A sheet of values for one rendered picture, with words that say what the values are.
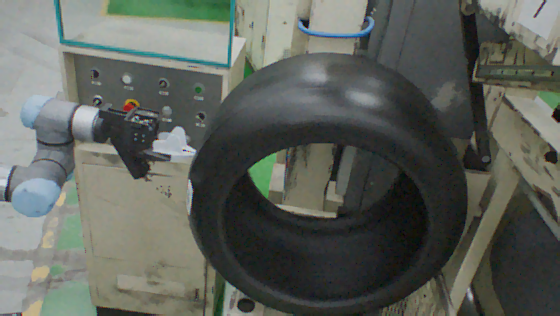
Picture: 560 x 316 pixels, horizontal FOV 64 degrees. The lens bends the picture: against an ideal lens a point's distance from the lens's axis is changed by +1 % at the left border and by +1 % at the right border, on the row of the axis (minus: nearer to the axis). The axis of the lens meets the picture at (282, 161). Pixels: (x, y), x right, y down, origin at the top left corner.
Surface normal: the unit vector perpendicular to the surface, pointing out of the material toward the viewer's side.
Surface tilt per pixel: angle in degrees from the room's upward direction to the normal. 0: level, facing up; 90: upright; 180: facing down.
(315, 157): 90
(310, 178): 90
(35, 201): 90
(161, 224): 90
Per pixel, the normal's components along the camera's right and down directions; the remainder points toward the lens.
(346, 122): -0.05, 0.33
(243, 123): -0.46, -0.21
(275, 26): 0.26, 0.52
